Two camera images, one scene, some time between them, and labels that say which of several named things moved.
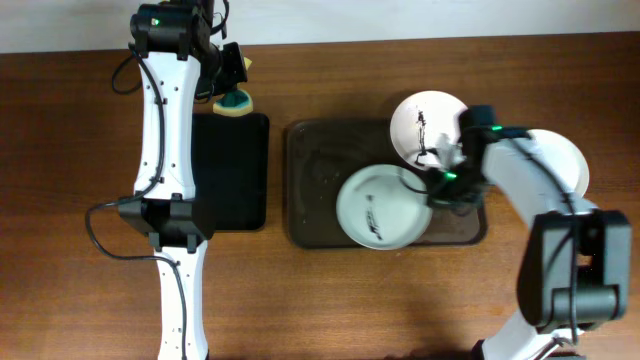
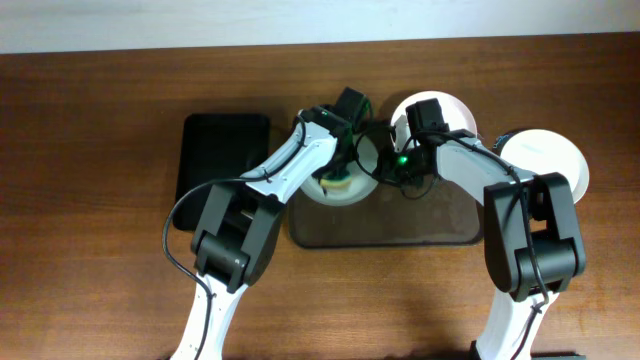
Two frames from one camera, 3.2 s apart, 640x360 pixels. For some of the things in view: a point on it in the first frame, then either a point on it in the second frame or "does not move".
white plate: (385, 207) → (364, 179)
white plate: (565, 158) does not move
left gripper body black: (232, 70) → (335, 170)
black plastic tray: (230, 156) does not move
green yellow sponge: (235, 103) → (337, 184)
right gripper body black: (445, 187) → (417, 167)
